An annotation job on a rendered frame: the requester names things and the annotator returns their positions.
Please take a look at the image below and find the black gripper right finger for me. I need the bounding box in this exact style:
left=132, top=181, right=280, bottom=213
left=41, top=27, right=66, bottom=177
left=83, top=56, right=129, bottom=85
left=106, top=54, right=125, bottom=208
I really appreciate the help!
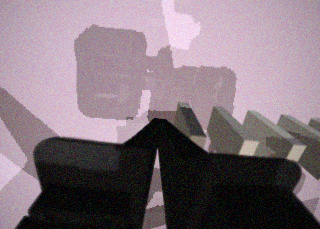
left=158, top=119, right=302, bottom=229

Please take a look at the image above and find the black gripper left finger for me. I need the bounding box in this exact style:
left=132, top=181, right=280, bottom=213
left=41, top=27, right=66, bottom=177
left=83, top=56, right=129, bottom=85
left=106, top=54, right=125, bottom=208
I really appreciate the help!
left=33, top=118, right=161, bottom=229

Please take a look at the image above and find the beige domino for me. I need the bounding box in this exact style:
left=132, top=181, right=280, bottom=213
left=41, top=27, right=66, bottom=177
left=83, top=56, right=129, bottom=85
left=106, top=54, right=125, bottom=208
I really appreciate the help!
left=242, top=110, right=307, bottom=163
left=308, top=118, right=320, bottom=132
left=277, top=114, right=320, bottom=181
left=174, top=102, right=207, bottom=149
left=206, top=106, right=259, bottom=156

